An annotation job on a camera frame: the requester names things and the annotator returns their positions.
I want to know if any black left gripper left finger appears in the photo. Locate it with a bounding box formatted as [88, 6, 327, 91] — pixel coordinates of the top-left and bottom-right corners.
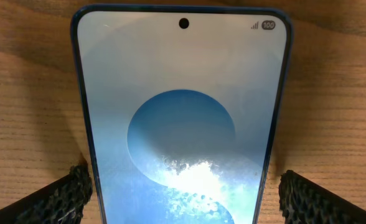
[0, 165, 93, 224]

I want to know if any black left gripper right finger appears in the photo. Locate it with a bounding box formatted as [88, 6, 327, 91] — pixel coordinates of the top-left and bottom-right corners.
[279, 170, 366, 224]

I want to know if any blue smartphone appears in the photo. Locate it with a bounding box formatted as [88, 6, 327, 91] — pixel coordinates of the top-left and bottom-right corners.
[70, 4, 293, 224]

